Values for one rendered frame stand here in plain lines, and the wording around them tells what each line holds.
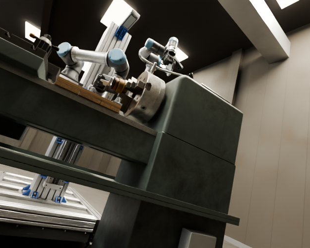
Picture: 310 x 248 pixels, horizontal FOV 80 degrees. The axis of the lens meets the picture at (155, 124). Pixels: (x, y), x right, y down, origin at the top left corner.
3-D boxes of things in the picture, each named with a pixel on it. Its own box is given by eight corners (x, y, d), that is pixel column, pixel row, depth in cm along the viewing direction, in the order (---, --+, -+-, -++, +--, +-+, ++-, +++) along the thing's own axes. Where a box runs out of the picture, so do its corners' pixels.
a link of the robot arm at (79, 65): (81, 76, 159) (88, 63, 163) (74, 67, 147) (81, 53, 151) (69, 73, 161) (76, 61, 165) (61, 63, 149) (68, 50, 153)
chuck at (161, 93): (134, 122, 134) (151, 83, 136) (151, 126, 105) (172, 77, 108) (130, 120, 132) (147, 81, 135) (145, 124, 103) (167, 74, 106)
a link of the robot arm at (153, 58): (127, 101, 189) (147, 53, 191) (139, 107, 194) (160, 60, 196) (129, 101, 177) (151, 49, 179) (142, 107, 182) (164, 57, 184)
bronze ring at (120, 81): (126, 84, 119) (112, 78, 115) (131, 79, 110) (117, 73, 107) (122, 97, 116) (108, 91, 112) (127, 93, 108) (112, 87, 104)
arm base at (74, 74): (56, 78, 154) (61, 68, 157) (74, 87, 162) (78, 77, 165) (59, 73, 142) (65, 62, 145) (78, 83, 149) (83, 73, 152)
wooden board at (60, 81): (101, 122, 121) (104, 116, 122) (118, 112, 90) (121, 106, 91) (53, 102, 109) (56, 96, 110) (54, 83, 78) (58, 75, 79)
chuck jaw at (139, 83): (142, 90, 115) (151, 84, 105) (139, 97, 113) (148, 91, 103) (126, 82, 110) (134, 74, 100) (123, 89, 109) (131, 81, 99)
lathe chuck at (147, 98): (130, 120, 132) (147, 81, 135) (145, 124, 103) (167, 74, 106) (118, 115, 128) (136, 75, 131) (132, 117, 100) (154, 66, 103)
